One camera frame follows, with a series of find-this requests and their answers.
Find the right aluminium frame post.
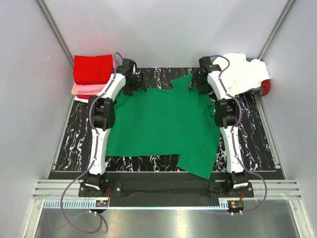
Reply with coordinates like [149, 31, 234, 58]
[258, 0, 297, 60]

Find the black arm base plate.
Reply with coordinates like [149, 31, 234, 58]
[78, 172, 254, 208]

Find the folded red t shirt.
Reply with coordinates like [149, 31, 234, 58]
[73, 55, 113, 85]

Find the small circuit board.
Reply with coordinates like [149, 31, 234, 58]
[229, 200, 244, 210]
[95, 200, 109, 208]

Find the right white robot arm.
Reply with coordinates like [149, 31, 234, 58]
[189, 56, 249, 197]

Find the black marbled table mat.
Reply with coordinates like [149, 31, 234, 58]
[53, 66, 277, 172]

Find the green t shirt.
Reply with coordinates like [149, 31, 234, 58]
[106, 75, 220, 179]

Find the folded pink t shirt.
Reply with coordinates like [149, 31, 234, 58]
[71, 57, 114, 95]

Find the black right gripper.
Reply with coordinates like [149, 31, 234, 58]
[188, 71, 210, 95]

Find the folded peach t shirt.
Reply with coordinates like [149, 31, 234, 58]
[71, 83, 104, 95]

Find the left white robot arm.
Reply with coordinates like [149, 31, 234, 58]
[81, 59, 146, 196]

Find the crumpled white t shirt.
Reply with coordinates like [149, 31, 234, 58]
[213, 53, 271, 95]

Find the crumpled red t shirt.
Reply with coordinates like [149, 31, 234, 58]
[258, 79, 270, 97]

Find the left small circuit board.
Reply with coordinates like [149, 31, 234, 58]
[95, 200, 109, 208]

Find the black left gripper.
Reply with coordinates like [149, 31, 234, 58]
[123, 72, 146, 96]

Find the left aluminium frame post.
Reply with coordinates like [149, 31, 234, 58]
[35, 0, 74, 66]

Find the aluminium front rail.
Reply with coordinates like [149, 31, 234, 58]
[33, 180, 301, 210]

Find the right small circuit board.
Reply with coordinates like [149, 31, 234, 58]
[229, 200, 244, 210]

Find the aluminium frame post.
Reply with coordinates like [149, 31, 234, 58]
[35, 0, 74, 66]
[258, 0, 297, 60]

